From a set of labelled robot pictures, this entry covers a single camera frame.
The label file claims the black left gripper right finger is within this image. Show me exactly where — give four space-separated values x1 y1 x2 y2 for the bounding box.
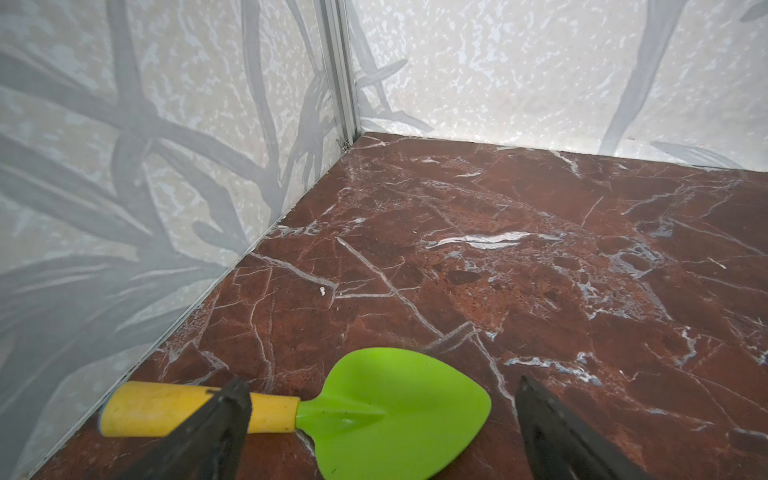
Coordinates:
515 375 651 480

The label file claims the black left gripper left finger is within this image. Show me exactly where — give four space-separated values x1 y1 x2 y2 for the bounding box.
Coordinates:
117 378 252 479

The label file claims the green yellow toy trowel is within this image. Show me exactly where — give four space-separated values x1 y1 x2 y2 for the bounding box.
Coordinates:
98 347 491 479

